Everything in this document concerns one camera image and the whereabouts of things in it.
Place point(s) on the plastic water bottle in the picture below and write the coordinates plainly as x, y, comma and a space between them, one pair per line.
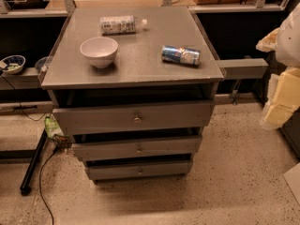
117, 25

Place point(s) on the grey drawer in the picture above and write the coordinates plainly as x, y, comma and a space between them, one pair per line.
139, 170
137, 148
134, 117

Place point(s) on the grey bottom drawer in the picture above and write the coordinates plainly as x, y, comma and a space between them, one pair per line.
139, 170

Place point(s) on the white ceramic bowl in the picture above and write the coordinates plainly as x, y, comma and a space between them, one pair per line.
99, 52

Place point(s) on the black metal leg bar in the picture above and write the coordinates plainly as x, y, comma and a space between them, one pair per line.
25, 186

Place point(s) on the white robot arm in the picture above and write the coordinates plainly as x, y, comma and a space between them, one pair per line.
287, 50

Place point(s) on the grey left shelf ledge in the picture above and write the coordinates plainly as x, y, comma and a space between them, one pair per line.
26, 79

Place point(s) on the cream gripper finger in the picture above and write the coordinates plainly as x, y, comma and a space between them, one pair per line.
283, 98
268, 43

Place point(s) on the blue soda can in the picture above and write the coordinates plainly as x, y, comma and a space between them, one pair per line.
181, 55

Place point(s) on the small grey bowl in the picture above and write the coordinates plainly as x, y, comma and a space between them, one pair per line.
43, 63

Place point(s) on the grey right shelf beam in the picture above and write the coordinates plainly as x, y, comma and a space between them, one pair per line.
240, 69

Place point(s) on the grey middle drawer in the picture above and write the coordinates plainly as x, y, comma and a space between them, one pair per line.
137, 148

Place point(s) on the grey top drawer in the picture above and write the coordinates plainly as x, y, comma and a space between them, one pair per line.
134, 117

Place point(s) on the green plastic bag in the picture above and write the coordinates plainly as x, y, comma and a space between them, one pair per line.
51, 126

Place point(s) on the white floor board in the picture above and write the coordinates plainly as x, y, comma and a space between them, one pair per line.
292, 177

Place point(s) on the grey drawer cabinet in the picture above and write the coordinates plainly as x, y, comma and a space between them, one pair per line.
137, 76

